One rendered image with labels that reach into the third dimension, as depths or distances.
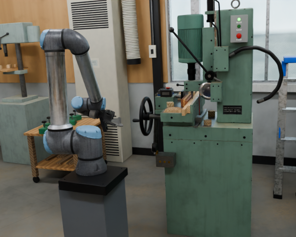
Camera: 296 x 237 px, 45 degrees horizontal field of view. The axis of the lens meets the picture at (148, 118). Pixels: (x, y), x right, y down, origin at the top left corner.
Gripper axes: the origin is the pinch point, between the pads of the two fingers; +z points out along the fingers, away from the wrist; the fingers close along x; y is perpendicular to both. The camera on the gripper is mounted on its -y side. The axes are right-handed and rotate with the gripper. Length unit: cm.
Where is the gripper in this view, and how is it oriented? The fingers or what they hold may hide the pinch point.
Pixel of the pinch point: (121, 126)
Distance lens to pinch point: 257.2
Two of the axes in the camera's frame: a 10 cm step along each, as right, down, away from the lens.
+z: 9.1, 3.6, -2.0
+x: 2.9, -2.3, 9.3
